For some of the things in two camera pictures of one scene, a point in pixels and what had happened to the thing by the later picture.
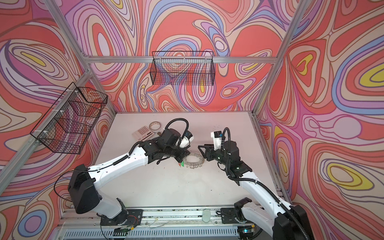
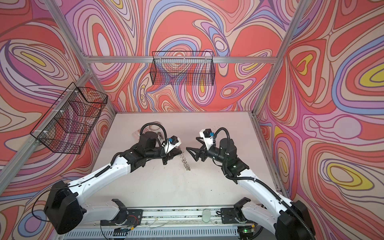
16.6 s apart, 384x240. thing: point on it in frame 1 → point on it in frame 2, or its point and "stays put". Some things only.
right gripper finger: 206,150 → 195,153
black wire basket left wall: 67,123 stays put
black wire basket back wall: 183,68 stays put
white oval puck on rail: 206,215 stays put
